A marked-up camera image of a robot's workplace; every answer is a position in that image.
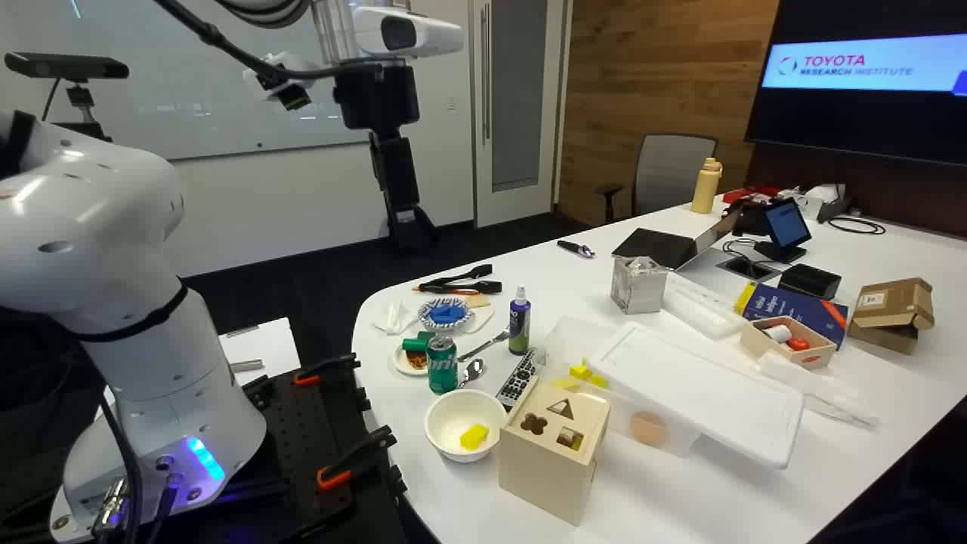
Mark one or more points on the silver metal cup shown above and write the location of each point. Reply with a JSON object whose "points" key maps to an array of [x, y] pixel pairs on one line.
{"points": [[638, 285]]}

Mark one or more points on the small white plate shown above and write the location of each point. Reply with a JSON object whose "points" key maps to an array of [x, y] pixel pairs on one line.
{"points": [[406, 360]]}

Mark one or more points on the black camera tripod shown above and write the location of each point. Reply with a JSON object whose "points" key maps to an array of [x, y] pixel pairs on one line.
{"points": [[79, 110]]}

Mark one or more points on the white device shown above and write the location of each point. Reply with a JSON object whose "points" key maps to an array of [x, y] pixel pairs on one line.
{"points": [[825, 201]]}

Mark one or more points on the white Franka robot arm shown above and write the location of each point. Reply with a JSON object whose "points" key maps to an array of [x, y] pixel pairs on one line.
{"points": [[101, 253]]}

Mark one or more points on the small wooden tray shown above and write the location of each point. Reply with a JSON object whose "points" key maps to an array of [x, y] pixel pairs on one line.
{"points": [[788, 343]]}

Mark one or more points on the yellow shape piece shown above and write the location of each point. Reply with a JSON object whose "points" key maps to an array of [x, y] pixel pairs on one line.
{"points": [[587, 375]]}

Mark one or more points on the brown cardboard box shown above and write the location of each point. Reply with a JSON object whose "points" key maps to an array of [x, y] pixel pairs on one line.
{"points": [[893, 312]]}

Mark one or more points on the silver spoon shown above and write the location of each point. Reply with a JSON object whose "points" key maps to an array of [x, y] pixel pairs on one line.
{"points": [[471, 370]]}

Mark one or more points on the yellow block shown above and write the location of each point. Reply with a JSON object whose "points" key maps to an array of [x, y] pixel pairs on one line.
{"points": [[477, 438]]}

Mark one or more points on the small blue bottle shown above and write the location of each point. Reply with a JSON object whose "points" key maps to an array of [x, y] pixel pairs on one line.
{"points": [[517, 323]]}

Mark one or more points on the brown toy food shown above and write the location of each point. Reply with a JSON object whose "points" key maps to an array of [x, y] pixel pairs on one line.
{"points": [[414, 360]]}

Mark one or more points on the white paper sheet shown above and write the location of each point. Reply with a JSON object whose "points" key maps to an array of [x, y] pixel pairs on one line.
{"points": [[258, 350]]}

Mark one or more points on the black orange clamp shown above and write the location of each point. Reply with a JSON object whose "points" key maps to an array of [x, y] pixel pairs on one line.
{"points": [[352, 457], [321, 370]]}

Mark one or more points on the wall whiteboard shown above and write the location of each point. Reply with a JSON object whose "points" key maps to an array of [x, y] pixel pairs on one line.
{"points": [[201, 110]]}

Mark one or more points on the blue patterned plate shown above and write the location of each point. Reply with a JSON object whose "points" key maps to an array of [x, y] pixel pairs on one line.
{"points": [[446, 316]]}

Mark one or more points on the green toy object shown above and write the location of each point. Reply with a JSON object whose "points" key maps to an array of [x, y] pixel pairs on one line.
{"points": [[417, 343]]}

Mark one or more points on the grey office chair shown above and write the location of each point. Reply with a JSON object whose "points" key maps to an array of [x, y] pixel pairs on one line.
{"points": [[673, 170]]}

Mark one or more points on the small clear plastic box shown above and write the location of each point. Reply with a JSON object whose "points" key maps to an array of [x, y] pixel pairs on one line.
{"points": [[706, 308]]}

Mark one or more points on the green soda can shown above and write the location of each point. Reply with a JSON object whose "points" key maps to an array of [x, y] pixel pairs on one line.
{"points": [[442, 366]]}

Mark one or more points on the white door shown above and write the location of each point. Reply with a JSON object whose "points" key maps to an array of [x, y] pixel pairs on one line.
{"points": [[517, 100]]}

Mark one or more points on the tan squeeze bottle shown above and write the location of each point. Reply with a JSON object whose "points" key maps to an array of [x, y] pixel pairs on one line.
{"points": [[708, 185]]}

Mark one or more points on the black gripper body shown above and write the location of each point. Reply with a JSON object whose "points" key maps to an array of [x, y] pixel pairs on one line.
{"points": [[395, 168]]}

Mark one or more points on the clear plastic container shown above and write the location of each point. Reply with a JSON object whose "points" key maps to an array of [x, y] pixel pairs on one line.
{"points": [[625, 409]]}

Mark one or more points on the black remote control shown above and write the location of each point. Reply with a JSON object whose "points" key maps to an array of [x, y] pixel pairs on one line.
{"points": [[517, 383]]}

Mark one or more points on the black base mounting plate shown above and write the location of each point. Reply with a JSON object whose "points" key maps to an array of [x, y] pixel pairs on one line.
{"points": [[304, 442]]}

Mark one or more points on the small black box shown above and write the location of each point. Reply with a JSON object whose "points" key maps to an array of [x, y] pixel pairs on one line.
{"points": [[810, 283]]}

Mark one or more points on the black camera on stand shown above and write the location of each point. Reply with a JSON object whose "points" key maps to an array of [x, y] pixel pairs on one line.
{"points": [[64, 69]]}

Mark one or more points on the white bowl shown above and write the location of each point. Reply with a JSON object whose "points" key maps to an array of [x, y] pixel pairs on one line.
{"points": [[454, 413]]}

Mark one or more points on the beige square sponge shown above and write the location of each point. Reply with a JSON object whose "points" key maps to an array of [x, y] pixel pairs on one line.
{"points": [[471, 302]]}

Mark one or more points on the wooden shape sorter box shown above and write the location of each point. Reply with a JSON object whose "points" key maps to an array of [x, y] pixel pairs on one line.
{"points": [[548, 454]]}

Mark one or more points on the small black tablet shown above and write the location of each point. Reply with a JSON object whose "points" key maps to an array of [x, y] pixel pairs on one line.
{"points": [[788, 224]]}

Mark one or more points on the blue and yellow box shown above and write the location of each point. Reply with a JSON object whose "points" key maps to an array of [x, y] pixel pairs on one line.
{"points": [[803, 308]]}

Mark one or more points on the red object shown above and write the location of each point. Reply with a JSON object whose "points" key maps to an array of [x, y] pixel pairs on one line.
{"points": [[743, 196]]}

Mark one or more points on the orange round block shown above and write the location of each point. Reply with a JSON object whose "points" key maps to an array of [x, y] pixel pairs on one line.
{"points": [[647, 432]]}

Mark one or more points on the wall television screen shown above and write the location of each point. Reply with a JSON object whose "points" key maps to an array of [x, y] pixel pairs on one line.
{"points": [[865, 92]]}

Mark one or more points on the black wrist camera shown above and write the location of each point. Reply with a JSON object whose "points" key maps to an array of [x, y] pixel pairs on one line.
{"points": [[380, 94]]}

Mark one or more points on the white container lid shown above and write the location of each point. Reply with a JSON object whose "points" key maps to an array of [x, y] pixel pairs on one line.
{"points": [[706, 389]]}

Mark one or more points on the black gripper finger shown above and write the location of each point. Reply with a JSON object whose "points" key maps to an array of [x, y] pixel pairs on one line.
{"points": [[400, 227], [423, 231]]}

